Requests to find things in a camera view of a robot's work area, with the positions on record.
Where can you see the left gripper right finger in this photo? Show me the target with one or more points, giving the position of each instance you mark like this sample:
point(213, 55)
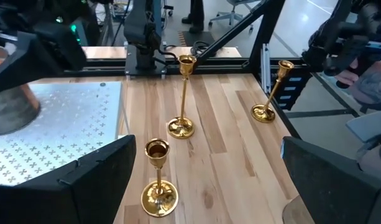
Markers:
point(333, 193)

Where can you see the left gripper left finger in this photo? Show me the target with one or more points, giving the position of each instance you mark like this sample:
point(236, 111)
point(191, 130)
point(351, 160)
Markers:
point(69, 202)

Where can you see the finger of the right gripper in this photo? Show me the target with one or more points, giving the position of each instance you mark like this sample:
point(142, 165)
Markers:
point(47, 56)

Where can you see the metal tin with orange wax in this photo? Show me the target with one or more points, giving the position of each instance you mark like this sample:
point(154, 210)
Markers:
point(13, 109)

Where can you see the medium brass candlestick holder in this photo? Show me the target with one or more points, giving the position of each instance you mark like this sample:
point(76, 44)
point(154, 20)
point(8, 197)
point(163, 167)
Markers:
point(159, 199)

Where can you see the short brass candlestick holder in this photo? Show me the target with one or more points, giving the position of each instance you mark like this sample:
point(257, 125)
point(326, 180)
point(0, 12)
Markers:
point(263, 114)

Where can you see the tall brass candlestick holder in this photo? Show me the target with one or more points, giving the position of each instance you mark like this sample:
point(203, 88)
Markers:
point(181, 128)

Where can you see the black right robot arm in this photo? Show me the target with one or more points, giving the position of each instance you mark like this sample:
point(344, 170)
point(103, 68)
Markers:
point(143, 31)

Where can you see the white perforated metal shelf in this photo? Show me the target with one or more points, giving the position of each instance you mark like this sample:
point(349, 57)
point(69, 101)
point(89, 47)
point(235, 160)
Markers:
point(69, 124)

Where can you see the person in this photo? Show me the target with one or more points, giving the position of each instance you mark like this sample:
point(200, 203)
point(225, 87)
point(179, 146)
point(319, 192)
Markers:
point(375, 87)
point(194, 15)

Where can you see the person's hand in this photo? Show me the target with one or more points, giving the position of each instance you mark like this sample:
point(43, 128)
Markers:
point(348, 76)

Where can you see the black floor mat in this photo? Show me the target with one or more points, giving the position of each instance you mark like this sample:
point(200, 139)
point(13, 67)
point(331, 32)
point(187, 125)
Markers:
point(196, 37)

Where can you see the grey office chair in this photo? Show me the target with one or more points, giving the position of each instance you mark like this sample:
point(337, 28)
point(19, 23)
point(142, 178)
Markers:
point(232, 14)

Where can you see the silver aluminium bracket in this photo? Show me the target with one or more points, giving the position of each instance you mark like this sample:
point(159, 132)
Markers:
point(265, 67)

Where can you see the black aluminium table frame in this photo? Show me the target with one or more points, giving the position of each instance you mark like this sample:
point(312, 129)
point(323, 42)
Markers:
point(209, 67)

